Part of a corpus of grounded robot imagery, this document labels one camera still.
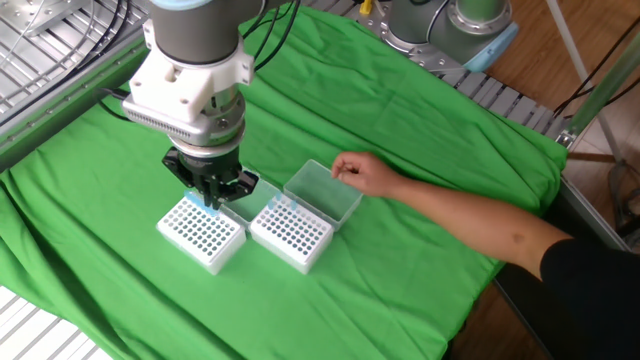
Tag person's bare forearm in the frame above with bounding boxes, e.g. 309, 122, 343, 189
394, 177, 574, 279

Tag silver metal plate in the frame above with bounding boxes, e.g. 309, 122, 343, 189
0, 0, 94, 39

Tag aluminium table edge rail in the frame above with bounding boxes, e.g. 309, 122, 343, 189
557, 177, 634, 254

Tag aluminium corner post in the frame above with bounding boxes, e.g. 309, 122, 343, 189
567, 30, 640, 147

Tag white pipette tip rack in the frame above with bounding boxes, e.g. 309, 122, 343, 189
156, 192, 248, 276
248, 192, 335, 275

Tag thin white pole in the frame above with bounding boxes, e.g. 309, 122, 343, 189
544, 0, 627, 164

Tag black floor cables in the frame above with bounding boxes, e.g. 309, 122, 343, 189
552, 17, 640, 120

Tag dark wrist camera cable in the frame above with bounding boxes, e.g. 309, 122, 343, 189
97, 0, 303, 124

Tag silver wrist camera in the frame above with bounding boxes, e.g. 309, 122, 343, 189
121, 92, 211, 147

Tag green table cloth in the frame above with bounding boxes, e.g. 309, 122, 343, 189
0, 0, 570, 360

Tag person's hand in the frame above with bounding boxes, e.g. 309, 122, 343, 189
330, 151, 404, 199

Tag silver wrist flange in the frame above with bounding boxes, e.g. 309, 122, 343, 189
172, 89, 247, 159

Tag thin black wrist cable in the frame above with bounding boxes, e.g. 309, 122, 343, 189
242, 0, 281, 61

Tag grey aluminium frame rail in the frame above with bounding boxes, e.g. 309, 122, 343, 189
0, 34, 151, 174

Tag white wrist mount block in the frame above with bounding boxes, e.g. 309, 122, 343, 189
128, 19, 255, 124

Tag black table cable bundle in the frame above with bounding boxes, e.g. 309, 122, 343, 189
0, 0, 134, 129

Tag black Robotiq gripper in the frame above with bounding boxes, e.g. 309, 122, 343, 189
161, 147, 261, 212

